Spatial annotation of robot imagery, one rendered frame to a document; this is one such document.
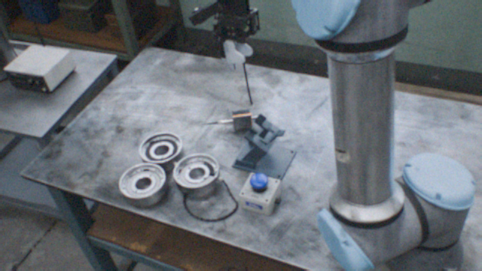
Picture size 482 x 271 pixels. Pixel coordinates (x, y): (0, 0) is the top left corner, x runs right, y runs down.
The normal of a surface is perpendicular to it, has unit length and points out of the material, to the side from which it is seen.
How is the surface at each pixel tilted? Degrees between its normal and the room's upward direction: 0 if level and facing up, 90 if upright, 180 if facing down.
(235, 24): 87
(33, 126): 0
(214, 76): 0
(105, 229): 0
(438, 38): 90
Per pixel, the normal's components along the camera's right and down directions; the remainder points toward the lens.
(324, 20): -0.92, 0.24
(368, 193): -0.08, 0.57
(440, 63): -0.41, 0.65
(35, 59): -0.10, -0.73
